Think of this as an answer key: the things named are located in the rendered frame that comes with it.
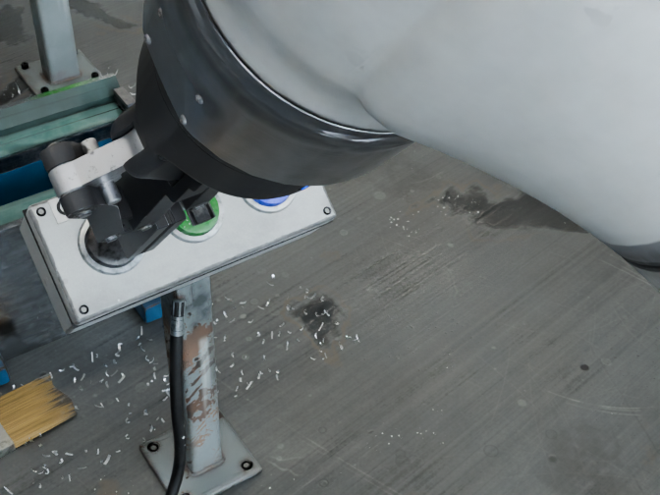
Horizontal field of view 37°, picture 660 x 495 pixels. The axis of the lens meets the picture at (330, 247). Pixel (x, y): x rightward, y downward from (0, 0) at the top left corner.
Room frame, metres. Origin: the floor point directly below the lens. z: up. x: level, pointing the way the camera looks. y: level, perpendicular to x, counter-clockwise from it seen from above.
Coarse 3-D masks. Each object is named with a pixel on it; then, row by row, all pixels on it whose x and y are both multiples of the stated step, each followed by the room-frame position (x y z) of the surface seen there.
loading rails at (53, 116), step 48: (48, 96) 0.74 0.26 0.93; (96, 96) 0.75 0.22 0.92; (0, 144) 0.68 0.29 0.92; (48, 144) 0.69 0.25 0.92; (0, 192) 0.66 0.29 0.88; (48, 192) 0.62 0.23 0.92; (0, 240) 0.55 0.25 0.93; (0, 288) 0.55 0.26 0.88; (0, 336) 0.54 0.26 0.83; (48, 336) 0.56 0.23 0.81; (0, 384) 0.51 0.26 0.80
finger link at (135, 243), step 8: (168, 216) 0.34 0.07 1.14; (160, 224) 0.34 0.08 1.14; (168, 224) 0.34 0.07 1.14; (136, 232) 0.35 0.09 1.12; (144, 232) 0.35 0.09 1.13; (152, 232) 0.34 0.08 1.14; (160, 232) 0.34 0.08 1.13; (120, 240) 0.37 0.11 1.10; (128, 240) 0.36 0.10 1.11; (136, 240) 0.36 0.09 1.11; (144, 240) 0.35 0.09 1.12; (152, 240) 0.35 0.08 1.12; (128, 248) 0.37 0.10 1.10; (136, 248) 0.36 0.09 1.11; (144, 248) 0.36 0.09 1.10; (128, 256) 0.37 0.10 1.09
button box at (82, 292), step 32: (320, 192) 0.47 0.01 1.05; (32, 224) 0.40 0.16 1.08; (64, 224) 0.41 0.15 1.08; (224, 224) 0.44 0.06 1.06; (256, 224) 0.44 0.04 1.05; (288, 224) 0.45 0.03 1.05; (320, 224) 0.46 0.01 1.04; (32, 256) 0.42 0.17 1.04; (64, 256) 0.39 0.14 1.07; (160, 256) 0.41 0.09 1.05; (192, 256) 0.41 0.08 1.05; (224, 256) 0.42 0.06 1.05; (64, 288) 0.38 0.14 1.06; (96, 288) 0.38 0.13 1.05; (128, 288) 0.39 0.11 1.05; (160, 288) 0.39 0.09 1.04; (64, 320) 0.39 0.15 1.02; (96, 320) 0.39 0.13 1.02
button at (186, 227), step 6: (216, 204) 0.44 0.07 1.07; (216, 210) 0.43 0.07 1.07; (216, 216) 0.43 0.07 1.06; (186, 222) 0.42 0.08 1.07; (204, 222) 0.43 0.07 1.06; (210, 222) 0.43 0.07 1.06; (216, 222) 0.43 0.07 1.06; (180, 228) 0.42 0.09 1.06; (186, 228) 0.42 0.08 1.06; (192, 228) 0.42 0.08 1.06; (198, 228) 0.42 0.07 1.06; (204, 228) 0.42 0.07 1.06; (210, 228) 0.43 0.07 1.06; (186, 234) 0.42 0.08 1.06; (192, 234) 0.42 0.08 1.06; (198, 234) 0.42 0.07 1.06
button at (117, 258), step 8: (88, 232) 0.40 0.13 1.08; (88, 240) 0.40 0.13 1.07; (88, 248) 0.40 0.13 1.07; (96, 248) 0.39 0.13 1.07; (104, 248) 0.40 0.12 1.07; (112, 248) 0.40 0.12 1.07; (120, 248) 0.40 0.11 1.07; (96, 256) 0.39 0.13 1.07; (104, 256) 0.39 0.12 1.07; (112, 256) 0.39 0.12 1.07; (120, 256) 0.40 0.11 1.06; (104, 264) 0.39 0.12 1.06; (112, 264) 0.39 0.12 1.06; (120, 264) 0.39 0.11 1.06
